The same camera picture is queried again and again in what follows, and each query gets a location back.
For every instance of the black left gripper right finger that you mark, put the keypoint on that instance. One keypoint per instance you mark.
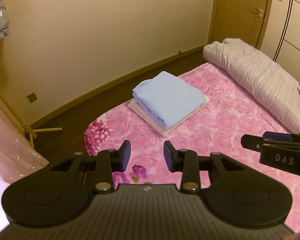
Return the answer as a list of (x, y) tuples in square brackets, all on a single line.
[(184, 161)]

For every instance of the wooden clothes rack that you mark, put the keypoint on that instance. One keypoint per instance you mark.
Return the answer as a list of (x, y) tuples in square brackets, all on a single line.
[(33, 133)]

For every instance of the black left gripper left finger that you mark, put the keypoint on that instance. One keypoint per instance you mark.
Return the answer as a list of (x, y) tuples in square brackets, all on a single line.
[(109, 161)]

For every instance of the white wardrobe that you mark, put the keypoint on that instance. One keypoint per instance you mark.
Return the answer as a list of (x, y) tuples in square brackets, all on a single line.
[(281, 41)]

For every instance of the light blue sweatshirt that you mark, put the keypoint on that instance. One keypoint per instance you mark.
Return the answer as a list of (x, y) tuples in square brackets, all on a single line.
[(168, 99)]

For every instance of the brown wooden door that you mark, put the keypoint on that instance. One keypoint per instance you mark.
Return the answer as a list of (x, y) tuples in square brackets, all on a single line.
[(244, 19)]

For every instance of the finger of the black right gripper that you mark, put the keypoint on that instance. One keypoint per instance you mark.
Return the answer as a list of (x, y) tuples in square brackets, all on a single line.
[(255, 143), (279, 136)]

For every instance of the pink floral blanket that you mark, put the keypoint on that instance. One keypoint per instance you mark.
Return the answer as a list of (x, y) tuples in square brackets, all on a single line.
[(217, 127)]

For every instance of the grey striped duvet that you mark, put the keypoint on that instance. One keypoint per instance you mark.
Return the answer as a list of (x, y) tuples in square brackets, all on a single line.
[(265, 80)]

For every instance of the folded pale pink garment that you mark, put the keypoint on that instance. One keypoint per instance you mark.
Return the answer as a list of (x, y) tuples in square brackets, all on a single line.
[(146, 117)]

